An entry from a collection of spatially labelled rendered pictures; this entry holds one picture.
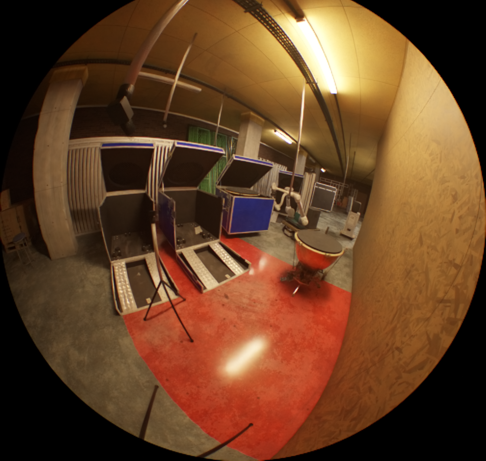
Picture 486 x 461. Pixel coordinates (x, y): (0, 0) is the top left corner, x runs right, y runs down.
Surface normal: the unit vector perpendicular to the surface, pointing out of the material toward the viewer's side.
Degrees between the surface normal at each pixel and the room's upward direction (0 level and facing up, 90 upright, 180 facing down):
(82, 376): 0
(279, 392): 0
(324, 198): 90
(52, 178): 90
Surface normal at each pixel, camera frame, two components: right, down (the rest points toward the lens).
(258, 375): 0.15, -0.94
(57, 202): 0.75, 0.32
